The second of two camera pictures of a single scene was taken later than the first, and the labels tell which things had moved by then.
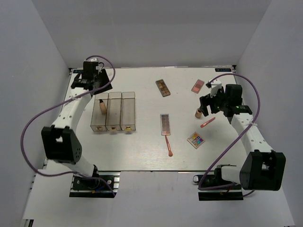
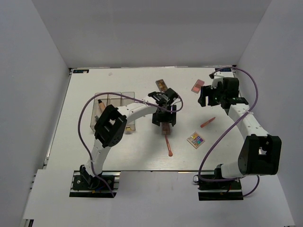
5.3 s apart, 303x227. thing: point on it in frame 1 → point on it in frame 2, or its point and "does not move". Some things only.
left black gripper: [104, 75] → [155, 120]
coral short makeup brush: [201, 126] does not move
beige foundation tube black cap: [102, 107] does not move
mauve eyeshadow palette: [165, 125] does not move
